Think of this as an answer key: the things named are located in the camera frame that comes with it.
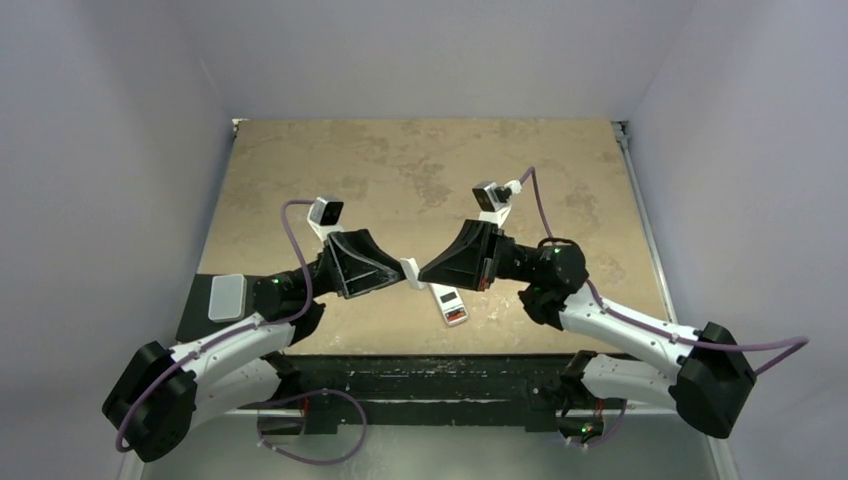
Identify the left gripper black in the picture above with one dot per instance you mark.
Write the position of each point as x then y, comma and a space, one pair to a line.
351, 276

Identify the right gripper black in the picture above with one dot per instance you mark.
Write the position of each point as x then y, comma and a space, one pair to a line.
491, 258

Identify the white battery cover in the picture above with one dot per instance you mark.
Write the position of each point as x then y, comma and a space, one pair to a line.
411, 271

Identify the red white remote control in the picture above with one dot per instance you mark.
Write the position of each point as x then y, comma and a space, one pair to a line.
448, 301

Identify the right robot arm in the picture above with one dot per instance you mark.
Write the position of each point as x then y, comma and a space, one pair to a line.
700, 373

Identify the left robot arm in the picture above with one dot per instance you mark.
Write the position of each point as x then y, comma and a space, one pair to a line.
163, 393

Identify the white plastic box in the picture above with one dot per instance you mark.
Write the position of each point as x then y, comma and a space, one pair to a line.
227, 298

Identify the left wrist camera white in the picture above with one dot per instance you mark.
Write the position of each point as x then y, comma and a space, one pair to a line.
324, 216

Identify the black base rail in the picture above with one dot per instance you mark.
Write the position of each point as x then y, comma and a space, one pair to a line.
537, 392

